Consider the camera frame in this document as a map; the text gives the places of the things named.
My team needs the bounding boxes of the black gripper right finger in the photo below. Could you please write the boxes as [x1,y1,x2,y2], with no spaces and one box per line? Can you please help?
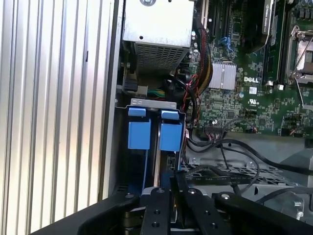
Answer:
[176,170,313,235]

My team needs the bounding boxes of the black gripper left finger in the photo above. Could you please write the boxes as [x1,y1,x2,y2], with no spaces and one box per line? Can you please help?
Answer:
[30,176,177,235]

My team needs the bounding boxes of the round black disk wire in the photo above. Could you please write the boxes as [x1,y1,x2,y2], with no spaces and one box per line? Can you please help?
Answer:
[182,161,261,196]

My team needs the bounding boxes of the hard disk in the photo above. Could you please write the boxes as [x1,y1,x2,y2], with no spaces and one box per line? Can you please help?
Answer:
[156,109,187,191]

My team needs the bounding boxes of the blue disk carrier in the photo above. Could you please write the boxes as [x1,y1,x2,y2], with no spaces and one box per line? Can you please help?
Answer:
[127,106,152,191]

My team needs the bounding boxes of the silver metal disk bay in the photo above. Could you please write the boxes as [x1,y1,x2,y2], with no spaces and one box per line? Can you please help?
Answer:
[114,97,187,192]

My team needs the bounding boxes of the black RAM slot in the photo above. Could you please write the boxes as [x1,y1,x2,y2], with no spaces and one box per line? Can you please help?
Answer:
[278,9,290,88]

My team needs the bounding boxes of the black expansion slot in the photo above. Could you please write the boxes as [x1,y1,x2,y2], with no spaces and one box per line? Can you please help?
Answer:
[211,0,221,38]

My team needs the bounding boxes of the beige expansion slot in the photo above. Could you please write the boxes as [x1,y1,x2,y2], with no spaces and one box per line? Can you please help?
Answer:
[200,0,209,29]

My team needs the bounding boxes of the grey metal PC case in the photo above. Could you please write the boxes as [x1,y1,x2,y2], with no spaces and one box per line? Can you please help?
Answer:
[101,0,313,235]

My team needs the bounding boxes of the black header connector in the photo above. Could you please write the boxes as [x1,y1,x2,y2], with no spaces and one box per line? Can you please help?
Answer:
[204,122,224,134]

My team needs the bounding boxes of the green Dell motherboard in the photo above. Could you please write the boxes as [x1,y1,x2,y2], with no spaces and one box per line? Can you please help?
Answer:
[180,0,313,138]

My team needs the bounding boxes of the silver finned heatsink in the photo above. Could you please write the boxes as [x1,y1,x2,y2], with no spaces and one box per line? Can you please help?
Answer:
[208,62,238,90]

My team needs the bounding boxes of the CPU socket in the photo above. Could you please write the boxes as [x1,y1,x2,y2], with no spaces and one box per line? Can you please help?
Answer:
[286,24,313,87]

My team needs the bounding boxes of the thin metal locking lever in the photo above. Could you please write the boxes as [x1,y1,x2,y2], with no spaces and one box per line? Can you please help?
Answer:
[295,44,313,73]

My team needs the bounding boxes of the green RAM stick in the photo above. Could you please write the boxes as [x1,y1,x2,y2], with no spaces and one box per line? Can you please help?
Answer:
[265,11,279,84]

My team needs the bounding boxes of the blue board connector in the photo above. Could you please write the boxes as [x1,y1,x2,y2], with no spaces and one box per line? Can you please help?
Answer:
[221,36,232,53]

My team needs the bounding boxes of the black graphics card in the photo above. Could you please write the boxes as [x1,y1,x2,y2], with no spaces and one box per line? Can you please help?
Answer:
[244,0,273,53]

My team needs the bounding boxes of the silver perforated metal box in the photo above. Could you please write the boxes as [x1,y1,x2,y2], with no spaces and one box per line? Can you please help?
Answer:
[121,0,194,74]

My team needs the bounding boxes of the thick black cable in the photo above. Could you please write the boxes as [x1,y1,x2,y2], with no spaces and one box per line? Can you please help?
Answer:
[192,137,313,175]

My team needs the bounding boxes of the green yellow wires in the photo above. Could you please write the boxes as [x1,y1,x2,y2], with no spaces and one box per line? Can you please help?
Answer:
[146,89,165,97]

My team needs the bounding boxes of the twisted red black wires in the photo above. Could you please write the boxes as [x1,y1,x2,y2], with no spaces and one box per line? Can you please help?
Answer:
[182,74,200,128]

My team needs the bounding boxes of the silver socket cover frame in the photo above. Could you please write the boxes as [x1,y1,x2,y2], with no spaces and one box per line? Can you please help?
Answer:
[293,72,313,110]

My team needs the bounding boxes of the braided yellow red cable bundle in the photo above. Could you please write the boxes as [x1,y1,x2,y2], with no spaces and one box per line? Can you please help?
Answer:
[193,27,214,95]

